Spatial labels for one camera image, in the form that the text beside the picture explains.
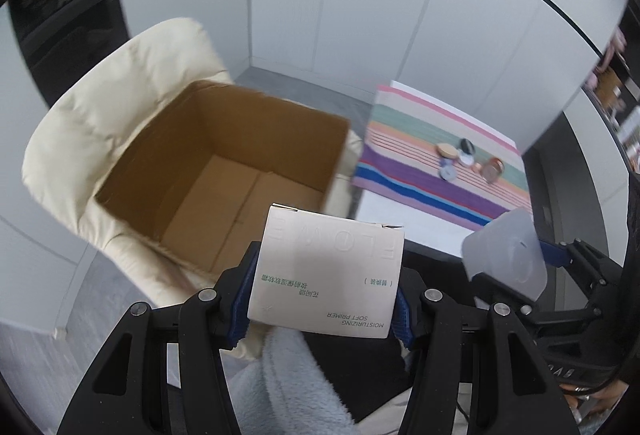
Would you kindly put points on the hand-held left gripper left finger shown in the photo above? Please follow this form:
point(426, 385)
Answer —
point(244, 302)

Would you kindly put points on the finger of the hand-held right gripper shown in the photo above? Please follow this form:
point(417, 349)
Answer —
point(487, 287)
point(552, 253)

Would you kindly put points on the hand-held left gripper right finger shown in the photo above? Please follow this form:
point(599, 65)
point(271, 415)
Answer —
point(402, 317)

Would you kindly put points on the translucent plastic lid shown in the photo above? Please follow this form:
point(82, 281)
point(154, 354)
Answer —
point(505, 255)

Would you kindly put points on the beige cosmetics box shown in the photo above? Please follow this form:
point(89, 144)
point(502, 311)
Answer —
point(325, 265)

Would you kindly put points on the brown cardboard box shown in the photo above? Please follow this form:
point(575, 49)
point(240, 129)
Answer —
point(225, 195)

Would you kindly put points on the person's right hand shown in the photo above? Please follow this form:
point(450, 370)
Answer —
point(600, 397)

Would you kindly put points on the black pants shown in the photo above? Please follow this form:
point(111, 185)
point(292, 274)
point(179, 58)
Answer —
point(360, 365)

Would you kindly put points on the amber glass jar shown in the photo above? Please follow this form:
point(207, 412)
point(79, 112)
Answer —
point(492, 169)

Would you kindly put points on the striped colourful cloth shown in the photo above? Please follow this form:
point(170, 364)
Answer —
point(400, 180)

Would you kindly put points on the black round compact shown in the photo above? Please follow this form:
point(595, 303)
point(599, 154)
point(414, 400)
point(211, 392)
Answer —
point(466, 145)

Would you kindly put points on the beige round compact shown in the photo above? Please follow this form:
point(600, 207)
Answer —
point(446, 150)

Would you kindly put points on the cream padded armchair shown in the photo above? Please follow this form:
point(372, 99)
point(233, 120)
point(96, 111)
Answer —
point(75, 115)

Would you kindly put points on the wall shelf with goods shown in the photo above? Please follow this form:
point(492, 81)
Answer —
point(612, 85)

